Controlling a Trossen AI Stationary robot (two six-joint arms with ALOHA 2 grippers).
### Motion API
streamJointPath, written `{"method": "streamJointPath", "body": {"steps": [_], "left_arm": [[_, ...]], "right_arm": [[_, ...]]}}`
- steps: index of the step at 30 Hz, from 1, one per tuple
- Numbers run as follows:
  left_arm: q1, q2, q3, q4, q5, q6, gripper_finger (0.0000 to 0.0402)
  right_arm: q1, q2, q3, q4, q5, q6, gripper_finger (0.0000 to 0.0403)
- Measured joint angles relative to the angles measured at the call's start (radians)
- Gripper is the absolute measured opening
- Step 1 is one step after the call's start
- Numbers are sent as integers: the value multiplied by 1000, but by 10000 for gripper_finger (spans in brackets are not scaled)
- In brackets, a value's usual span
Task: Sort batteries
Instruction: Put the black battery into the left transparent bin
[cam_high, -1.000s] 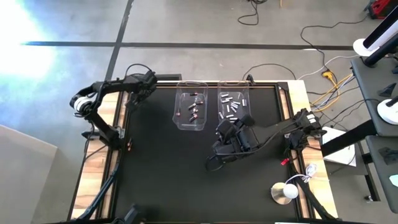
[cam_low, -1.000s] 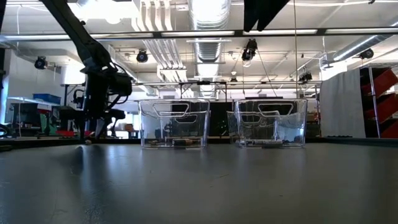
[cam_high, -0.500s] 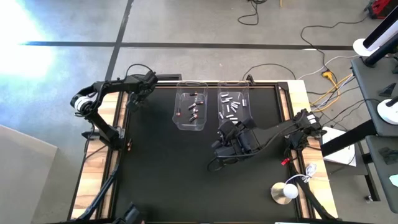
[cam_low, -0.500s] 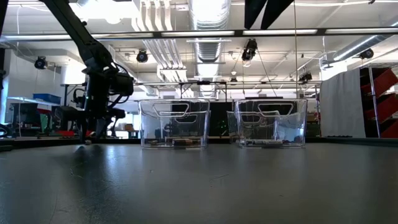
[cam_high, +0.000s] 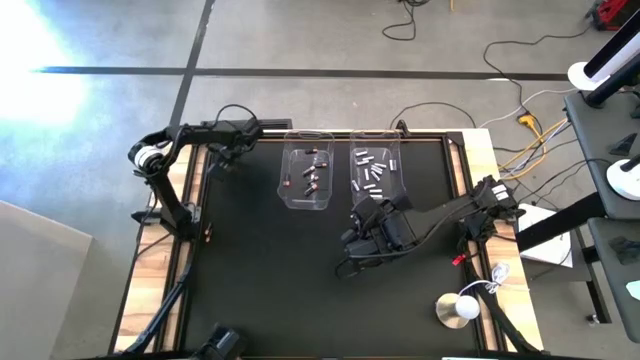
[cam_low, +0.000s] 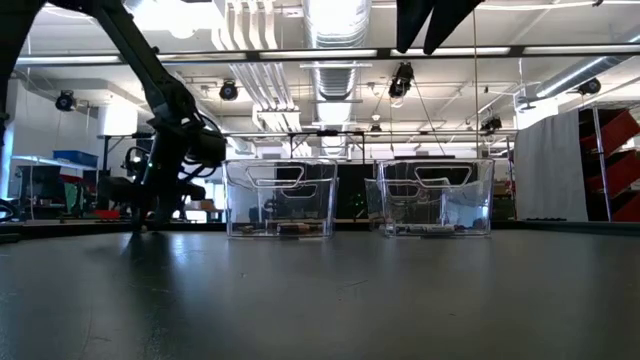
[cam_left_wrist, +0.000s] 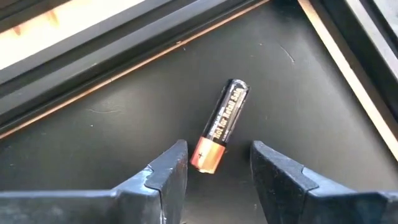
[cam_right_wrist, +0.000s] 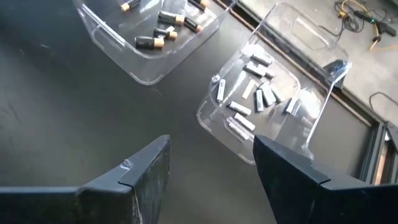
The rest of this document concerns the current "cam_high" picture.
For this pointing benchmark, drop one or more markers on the white ball on metal disc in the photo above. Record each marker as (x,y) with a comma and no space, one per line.
(467,307)

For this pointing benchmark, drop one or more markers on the grey flat panel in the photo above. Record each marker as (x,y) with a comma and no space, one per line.
(35,290)

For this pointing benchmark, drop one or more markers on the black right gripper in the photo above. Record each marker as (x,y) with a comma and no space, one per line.
(395,232)

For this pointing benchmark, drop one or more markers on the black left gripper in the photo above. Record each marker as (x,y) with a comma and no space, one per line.
(230,150)

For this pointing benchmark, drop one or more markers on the light bar on white base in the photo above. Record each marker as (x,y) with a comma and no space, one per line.
(580,77)

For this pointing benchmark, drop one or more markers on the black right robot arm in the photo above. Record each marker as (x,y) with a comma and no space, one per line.
(440,215)

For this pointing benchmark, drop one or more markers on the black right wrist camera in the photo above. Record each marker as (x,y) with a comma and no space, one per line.
(367,207)

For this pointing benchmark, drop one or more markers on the dark grey side table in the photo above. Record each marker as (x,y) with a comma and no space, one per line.
(595,140)
(607,300)

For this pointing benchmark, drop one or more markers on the white flat board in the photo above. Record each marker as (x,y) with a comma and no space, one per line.
(550,250)

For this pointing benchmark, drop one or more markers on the clear plastic bin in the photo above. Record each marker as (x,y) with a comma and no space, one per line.
(295,202)
(395,190)

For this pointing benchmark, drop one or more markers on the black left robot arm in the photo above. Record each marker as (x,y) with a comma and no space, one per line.
(210,134)

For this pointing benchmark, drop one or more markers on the black diagonal beam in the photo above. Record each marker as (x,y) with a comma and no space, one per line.
(560,225)

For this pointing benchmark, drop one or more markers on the lamp with white round base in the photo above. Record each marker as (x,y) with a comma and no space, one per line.
(625,182)

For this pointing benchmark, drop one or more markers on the black boxy device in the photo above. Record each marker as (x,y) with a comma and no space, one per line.
(222,342)

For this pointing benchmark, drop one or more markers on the red toolbox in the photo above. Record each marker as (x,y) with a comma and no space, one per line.
(612,12)

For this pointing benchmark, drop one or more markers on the black metal rig frame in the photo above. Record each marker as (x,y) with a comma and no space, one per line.
(182,300)

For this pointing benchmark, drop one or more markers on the small red clip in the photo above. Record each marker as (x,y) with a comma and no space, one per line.
(458,259)

